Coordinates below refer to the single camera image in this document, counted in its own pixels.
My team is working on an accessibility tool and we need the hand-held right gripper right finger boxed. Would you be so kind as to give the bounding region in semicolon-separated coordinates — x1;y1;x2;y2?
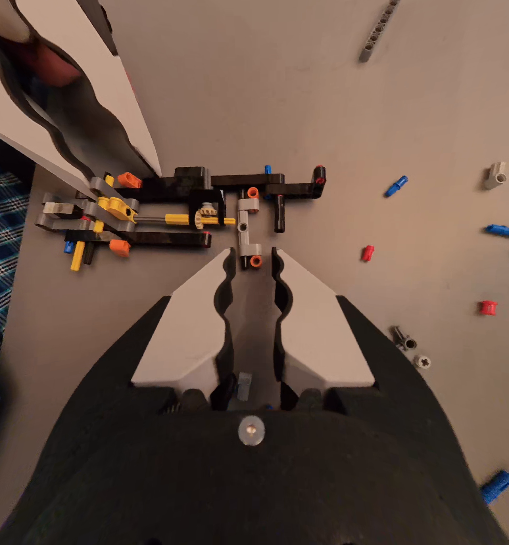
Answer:
272;246;375;409

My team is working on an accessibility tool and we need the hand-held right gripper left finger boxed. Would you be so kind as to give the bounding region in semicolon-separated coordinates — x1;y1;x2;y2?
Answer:
131;247;238;411

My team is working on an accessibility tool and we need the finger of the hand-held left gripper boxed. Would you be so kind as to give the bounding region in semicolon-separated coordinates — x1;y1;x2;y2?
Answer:
0;23;99;202
12;0;162;179

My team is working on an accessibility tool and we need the black lego chassis assembly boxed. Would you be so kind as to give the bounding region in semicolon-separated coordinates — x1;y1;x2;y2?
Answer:
35;164;327;272

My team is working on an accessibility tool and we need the black lego gear frame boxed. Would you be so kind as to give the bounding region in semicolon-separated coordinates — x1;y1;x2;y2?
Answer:
189;189;237;232

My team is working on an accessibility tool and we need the grey orange-ended lego link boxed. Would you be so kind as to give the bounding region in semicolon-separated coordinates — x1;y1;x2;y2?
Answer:
236;186;264;270

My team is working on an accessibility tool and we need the dark grey lego connector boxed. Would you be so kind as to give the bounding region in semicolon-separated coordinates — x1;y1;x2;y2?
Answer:
390;326;418;352

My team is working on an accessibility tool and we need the light grey lego connector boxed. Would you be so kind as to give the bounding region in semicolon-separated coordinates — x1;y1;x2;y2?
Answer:
481;161;508;191

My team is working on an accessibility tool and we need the grey holed lego beam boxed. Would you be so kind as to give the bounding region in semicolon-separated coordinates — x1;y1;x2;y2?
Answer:
358;0;402;64

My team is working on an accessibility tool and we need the person's left hand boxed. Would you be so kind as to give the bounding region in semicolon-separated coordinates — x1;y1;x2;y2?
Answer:
0;0;82;88

